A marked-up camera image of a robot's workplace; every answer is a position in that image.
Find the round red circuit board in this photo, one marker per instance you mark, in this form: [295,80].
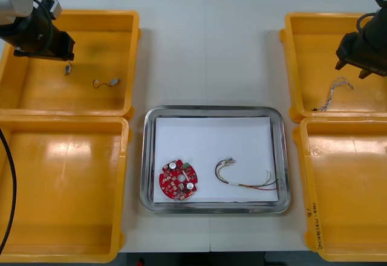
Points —
[173,184]

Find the yellow-orange plastic bin with handwriting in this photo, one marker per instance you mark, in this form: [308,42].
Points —
[341,172]

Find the steel tray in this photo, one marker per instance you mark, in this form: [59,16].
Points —
[146,157]

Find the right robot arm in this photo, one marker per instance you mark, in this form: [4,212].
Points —
[376,15]

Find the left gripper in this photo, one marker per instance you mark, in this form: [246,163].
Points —
[62,46]

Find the white paper sheet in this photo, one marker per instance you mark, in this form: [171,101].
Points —
[211,139]

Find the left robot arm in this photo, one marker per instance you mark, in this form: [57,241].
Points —
[18,3]

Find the small metal solenoid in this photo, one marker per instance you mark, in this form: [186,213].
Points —
[68,69]
[115,82]

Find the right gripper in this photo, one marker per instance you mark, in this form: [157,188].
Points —
[362,51]

